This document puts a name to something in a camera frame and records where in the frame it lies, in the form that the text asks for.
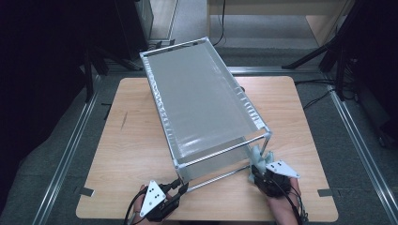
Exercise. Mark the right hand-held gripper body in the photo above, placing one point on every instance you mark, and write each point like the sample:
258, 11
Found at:
281, 168

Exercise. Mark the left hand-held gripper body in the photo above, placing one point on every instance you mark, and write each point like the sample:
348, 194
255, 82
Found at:
153, 197

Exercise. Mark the light blue cloth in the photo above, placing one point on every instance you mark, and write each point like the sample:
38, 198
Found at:
258, 157

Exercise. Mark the silver two-tier shelf rack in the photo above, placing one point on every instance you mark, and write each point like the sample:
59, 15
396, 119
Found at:
200, 93

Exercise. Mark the person's left hand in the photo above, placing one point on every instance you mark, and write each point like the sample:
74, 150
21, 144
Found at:
137, 220

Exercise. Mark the person's right hand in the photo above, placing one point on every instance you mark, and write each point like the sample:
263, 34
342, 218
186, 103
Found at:
283, 209

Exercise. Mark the grey tape strip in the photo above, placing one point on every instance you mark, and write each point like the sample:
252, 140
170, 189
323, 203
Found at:
325, 192
85, 191

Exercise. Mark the black floor tape strip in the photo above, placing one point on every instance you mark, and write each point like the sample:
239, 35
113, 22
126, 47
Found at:
108, 111

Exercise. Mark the black tripod stand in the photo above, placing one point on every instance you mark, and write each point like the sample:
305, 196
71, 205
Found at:
313, 54
89, 78

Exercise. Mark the dark floor tape piece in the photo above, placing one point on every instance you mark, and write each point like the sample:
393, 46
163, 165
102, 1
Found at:
171, 42
158, 44

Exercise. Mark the light wooden desk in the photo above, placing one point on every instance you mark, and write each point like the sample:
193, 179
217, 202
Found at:
322, 28

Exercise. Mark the black computer tower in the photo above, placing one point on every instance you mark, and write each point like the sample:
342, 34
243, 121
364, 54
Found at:
134, 25

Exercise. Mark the dark curtain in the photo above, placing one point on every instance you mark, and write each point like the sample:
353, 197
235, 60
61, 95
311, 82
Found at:
37, 78

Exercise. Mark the light wooden board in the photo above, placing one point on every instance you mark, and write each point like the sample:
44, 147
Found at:
162, 18

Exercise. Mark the metal floor rail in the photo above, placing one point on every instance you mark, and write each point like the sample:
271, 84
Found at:
281, 70
364, 156
67, 156

